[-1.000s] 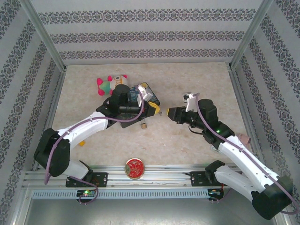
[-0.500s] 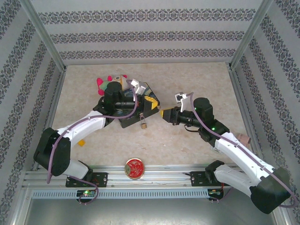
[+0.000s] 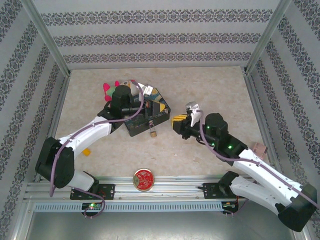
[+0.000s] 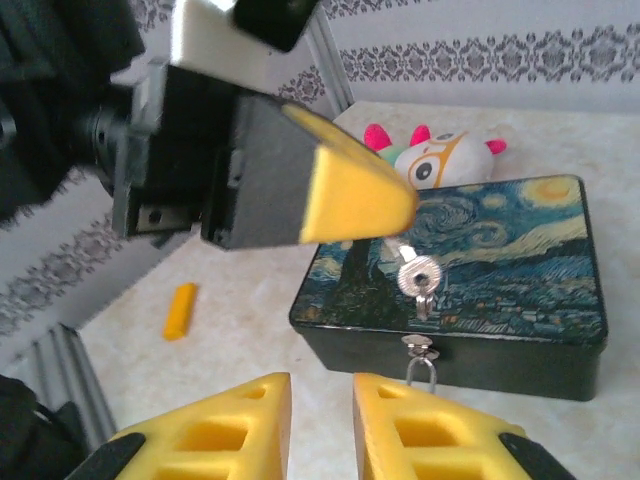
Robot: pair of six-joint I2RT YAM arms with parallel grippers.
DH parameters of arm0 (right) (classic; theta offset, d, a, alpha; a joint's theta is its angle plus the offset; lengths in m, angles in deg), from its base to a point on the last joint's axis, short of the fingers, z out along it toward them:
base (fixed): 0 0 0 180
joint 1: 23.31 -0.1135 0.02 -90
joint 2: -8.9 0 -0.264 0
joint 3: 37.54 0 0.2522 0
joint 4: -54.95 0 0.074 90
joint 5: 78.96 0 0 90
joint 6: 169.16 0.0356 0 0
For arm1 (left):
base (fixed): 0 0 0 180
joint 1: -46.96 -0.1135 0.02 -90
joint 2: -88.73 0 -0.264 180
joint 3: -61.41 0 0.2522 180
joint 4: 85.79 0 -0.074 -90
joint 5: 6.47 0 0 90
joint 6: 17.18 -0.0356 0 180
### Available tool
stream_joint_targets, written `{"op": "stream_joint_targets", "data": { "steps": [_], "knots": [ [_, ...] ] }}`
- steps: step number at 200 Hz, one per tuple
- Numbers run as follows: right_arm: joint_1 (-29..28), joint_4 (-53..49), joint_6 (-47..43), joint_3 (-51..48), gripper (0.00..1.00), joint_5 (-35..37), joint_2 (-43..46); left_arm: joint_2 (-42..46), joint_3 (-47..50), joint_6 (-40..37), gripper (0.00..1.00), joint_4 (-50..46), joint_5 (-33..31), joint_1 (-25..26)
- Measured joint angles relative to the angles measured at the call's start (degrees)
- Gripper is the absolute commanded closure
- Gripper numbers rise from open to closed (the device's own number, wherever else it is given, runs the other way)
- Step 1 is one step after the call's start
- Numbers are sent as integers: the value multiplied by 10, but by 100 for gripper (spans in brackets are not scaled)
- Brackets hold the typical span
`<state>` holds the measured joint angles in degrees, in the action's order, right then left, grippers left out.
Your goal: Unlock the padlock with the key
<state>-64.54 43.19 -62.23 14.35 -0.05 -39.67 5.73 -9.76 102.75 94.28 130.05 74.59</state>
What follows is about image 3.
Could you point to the starry night print box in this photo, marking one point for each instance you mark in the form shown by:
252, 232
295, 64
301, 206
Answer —
142, 126

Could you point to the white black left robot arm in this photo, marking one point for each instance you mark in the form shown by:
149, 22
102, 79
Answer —
82, 136

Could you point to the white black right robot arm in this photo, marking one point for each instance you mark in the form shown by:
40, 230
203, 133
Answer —
252, 192

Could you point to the brass padlock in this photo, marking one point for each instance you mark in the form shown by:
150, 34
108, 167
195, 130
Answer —
153, 133

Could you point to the pink white plush toy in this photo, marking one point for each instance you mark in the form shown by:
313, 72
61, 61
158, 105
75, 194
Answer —
108, 91

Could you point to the pink roll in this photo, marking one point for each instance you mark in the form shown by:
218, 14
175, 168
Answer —
260, 150

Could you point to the small yellow flat piece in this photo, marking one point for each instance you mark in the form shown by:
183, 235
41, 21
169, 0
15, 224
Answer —
86, 152

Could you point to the round red tin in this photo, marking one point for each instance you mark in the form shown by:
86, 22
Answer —
143, 180

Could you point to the grey metal sheet panel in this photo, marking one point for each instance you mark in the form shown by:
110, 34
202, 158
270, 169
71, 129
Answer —
155, 226

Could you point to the small circuit board green light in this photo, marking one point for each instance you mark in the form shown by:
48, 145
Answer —
92, 206

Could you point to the aluminium side rail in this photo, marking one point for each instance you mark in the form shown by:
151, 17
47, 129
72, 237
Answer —
257, 105
58, 112

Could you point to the wide aluminium base rail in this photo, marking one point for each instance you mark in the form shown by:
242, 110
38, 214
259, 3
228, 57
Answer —
175, 190

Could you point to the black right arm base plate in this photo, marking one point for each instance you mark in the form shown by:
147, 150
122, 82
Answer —
211, 191

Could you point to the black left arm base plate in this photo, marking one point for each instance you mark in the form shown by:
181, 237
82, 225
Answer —
107, 191

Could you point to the aluminium frame post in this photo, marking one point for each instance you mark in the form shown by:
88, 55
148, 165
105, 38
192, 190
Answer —
47, 37
268, 37

